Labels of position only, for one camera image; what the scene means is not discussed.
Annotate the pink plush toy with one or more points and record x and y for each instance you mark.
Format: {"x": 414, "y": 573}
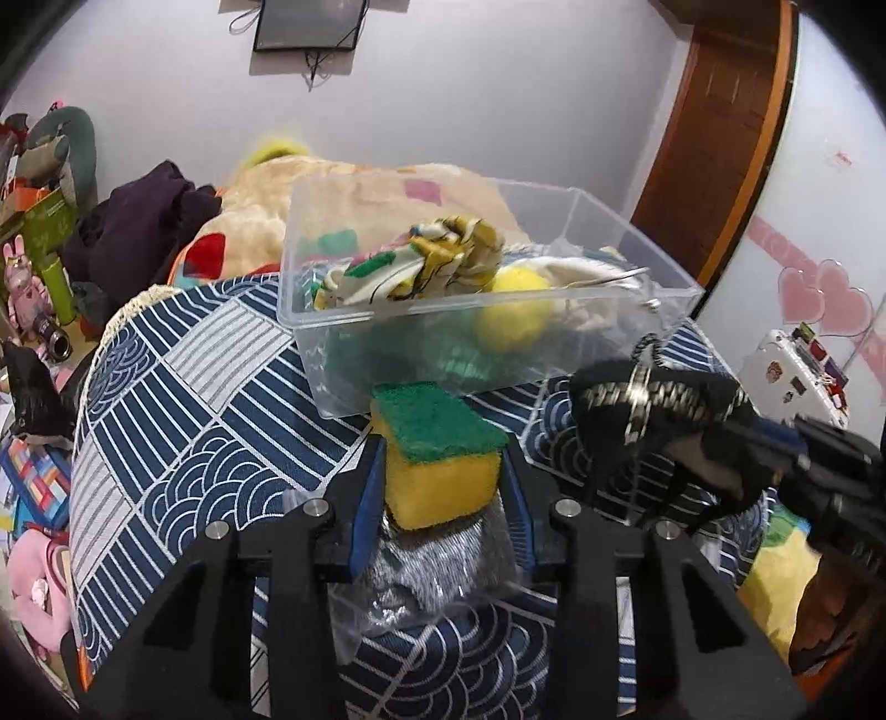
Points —
{"x": 38, "y": 588}

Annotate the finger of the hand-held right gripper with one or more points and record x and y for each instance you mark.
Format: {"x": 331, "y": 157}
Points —
{"x": 779, "y": 433}
{"x": 754, "y": 474}

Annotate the dark purple clothing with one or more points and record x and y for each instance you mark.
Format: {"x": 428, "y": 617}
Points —
{"x": 138, "y": 221}

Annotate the cream plush blanket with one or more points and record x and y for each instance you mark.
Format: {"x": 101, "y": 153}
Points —
{"x": 256, "y": 228}

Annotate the clear plastic box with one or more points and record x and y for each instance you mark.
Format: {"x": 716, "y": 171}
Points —
{"x": 360, "y": 360}

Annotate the brown wooden door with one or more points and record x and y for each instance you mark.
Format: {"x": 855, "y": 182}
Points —
{"x": 720, "y": 131}

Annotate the yellow blanket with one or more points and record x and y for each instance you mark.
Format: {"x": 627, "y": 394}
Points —
{"x": 775, "y": 581}

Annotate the green cylinder bottle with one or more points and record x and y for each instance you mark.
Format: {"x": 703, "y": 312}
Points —
{"x": 57, "y": 287}

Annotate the pink heart wall sticker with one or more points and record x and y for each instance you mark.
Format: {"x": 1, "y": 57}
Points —
{"x": 827, "y": 298}

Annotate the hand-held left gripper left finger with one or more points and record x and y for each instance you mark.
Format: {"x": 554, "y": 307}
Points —
{"x": 368, "y": 498}

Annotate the pink bunny figure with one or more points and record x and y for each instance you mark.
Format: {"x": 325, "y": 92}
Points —
{"x": 24, "y": 284}

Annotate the steel wool in bag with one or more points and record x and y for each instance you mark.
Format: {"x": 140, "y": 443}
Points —
{"x": 443, "y": 564}

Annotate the blue wave patterned cloth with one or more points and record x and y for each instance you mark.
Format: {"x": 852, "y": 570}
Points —
{"x": 194, "y": 415}

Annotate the white suitcase with stickers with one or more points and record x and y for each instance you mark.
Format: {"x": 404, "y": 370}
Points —
{"x": 789, "y": 377}

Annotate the green cardboard box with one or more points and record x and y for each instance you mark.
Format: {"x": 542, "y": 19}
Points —
{"x": 45, "y": 221}

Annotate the yellow patterned cloth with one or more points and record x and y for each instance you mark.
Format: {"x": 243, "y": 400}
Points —
{"x": 429, "y": 266}

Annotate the black wall monitor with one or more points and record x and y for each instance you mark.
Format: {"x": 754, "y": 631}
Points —
{"x": 310, "y": 22}

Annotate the yellow soft ball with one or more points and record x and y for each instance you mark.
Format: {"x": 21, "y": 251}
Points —
{"x": 513, "y": 315}

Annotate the yellow sponge with green pad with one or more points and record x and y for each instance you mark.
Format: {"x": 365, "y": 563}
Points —
{"x": 443, "y": 478}

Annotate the grey green plush toy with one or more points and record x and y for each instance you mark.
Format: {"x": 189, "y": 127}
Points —
{"x": 66, "y": 149}

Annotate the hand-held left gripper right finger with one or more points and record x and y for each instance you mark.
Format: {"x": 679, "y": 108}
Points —
{"x": 518, "y": 512}

